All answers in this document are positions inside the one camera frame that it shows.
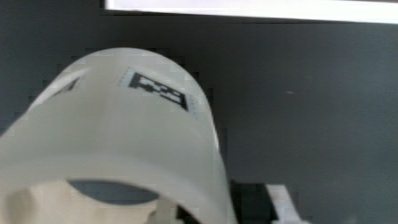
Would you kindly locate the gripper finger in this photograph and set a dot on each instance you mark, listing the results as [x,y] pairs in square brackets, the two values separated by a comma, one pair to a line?
[263,204]

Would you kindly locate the white lamp shade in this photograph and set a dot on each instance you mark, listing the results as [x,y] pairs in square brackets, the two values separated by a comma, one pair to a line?
[108,153]

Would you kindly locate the white marker sheet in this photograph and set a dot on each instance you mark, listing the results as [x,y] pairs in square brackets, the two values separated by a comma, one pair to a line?
[325,10]

